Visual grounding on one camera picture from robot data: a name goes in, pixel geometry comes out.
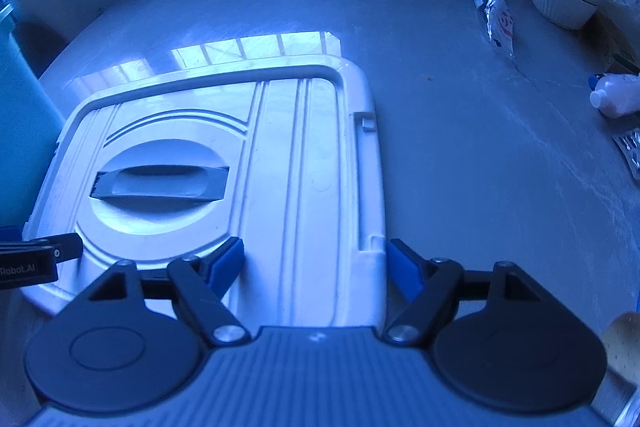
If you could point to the white lying bottle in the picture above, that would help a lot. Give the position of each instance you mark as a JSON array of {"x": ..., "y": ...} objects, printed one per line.
[{"x": 615, "y": 95}]

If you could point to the tan perforated patch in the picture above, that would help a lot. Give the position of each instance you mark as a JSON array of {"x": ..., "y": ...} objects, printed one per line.
[{"x": 621, "y": 340}]

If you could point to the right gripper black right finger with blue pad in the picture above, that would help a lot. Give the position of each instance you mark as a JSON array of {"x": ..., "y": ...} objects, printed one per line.
[{"x": 430, "y": 289}]

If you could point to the snack wrapper packet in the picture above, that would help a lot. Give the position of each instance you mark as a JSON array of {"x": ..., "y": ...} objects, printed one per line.
[{"x": 498, "y": 24}]

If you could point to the teal plastic storage bin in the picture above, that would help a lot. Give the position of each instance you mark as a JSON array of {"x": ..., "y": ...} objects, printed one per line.
[{"x": 29, "y": 128}]

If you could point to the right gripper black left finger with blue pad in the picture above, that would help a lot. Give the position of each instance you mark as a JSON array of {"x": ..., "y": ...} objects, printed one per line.
[{"x": 199, "y": 285}]

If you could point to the white bin lid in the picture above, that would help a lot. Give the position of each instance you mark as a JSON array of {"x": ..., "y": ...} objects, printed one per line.
[{"x": 281, "y": 152}]

